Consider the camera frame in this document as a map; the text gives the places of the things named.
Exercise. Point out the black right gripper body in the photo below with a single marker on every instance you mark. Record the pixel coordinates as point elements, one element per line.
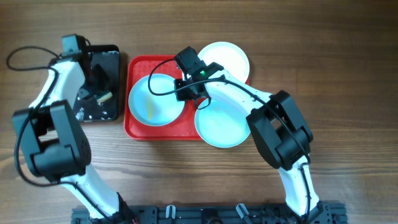
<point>189,94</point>

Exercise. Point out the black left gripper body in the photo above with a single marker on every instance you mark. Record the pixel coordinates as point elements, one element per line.
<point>91,81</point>

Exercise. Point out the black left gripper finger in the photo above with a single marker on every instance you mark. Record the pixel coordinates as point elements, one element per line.
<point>82,94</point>
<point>101,79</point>

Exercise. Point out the green yellow sponge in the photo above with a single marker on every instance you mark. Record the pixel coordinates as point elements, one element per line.
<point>104,97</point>

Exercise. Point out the light blue plate yellow stain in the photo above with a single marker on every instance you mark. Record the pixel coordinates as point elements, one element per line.
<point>153,110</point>

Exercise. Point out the white plate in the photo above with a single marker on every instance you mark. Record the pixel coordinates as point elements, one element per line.
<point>228,55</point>

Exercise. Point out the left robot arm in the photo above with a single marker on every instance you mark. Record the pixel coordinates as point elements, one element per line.
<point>52,149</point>

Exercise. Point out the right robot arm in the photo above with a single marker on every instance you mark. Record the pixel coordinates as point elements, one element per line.
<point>280,133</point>

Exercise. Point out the black plastic tray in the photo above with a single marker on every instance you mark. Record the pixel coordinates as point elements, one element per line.
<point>89,110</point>

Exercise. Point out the red plastic tray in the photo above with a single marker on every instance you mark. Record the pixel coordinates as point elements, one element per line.
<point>182,129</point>

